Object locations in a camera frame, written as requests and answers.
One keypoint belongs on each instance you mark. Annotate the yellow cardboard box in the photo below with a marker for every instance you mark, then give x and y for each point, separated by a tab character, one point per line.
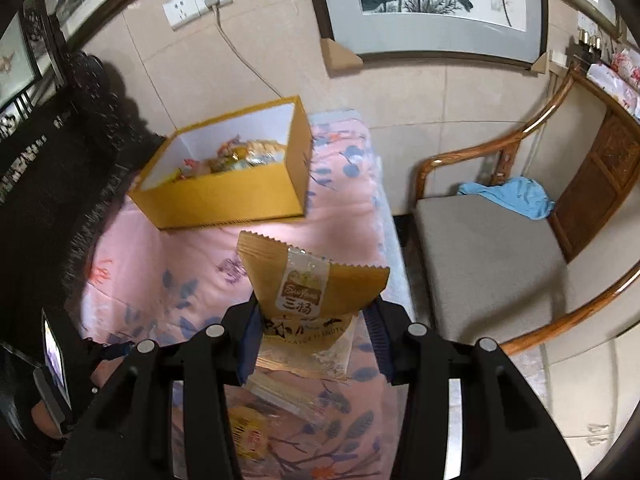
225	200

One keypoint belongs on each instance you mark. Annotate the yellow orange snack packet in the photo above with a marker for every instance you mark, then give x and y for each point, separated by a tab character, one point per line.
229	150

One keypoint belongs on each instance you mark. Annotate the framed insect picture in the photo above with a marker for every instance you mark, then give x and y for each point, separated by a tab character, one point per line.
12	60

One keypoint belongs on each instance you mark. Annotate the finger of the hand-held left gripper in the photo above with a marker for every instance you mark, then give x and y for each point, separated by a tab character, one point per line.
117	351

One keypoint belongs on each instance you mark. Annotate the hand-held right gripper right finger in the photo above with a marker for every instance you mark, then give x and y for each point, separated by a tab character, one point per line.
377	345

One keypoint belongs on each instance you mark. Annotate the blue cloth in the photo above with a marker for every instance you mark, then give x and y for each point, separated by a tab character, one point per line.
515	197

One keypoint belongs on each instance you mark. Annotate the floral printed box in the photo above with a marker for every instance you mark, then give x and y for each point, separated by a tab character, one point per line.
620	80

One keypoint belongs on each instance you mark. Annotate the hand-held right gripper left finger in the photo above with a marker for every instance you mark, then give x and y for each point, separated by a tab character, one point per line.
248	355

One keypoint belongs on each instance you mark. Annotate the clear wafer stick packet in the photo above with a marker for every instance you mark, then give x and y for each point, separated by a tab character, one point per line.
285	395

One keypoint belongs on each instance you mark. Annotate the yellow packet red label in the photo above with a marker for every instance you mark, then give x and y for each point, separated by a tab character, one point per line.
250	430

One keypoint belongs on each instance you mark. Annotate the wooden armchair grey cushion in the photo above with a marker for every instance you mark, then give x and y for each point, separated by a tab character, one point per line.
480	260

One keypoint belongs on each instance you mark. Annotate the white cabinet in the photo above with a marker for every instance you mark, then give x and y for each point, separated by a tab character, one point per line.
590	400

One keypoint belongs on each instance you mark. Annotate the pale golden snack packet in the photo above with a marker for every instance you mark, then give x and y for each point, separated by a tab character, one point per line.
265	152

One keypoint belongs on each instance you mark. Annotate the dark carved wooden furniture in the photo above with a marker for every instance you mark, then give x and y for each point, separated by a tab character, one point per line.
50	210

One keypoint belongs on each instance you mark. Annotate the cardboard corner protector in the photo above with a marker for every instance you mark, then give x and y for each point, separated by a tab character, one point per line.
541	65
337	60

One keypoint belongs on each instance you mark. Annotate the row of small bottles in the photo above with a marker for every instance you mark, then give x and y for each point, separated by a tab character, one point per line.
590	40

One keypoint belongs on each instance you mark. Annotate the framed lotus painting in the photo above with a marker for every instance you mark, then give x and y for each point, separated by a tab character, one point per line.
435	5

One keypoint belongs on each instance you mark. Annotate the pink printed blanket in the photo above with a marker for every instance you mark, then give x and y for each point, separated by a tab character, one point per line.
150	260

